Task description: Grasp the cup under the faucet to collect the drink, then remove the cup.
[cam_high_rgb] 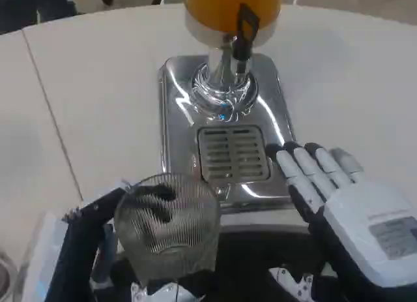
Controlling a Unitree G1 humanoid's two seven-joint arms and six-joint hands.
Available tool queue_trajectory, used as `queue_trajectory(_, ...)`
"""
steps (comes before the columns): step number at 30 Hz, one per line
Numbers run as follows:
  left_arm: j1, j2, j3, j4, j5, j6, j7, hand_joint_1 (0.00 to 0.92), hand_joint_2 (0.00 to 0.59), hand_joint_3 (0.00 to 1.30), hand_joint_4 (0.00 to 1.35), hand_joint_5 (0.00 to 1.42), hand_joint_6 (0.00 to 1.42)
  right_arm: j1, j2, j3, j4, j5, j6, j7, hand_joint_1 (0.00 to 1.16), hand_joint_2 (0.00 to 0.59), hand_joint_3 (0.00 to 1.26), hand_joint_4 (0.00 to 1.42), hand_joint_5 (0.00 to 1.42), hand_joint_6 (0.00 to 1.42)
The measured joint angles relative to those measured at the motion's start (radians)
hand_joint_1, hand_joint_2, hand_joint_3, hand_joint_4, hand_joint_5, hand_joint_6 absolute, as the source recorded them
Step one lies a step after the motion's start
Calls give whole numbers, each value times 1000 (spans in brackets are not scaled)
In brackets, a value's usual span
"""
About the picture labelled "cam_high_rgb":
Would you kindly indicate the clear ribbed glass cup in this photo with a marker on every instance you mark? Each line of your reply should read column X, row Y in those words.
column 182, row 236

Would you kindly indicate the black dispenser tap lever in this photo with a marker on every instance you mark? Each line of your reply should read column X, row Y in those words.
column 243, row 31

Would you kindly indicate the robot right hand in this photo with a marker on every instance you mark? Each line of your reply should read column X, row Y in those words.
column 358, row 223

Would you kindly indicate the person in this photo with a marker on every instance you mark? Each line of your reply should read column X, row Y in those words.
column 29, row 5

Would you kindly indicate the steel drip tray grid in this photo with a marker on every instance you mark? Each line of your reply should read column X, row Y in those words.
column 233, row 153

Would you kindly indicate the steel drink dispenser orange juice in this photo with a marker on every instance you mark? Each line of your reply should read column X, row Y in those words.
column 182, row 119

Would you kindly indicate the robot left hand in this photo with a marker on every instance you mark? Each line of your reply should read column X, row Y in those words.
column 84, row 236

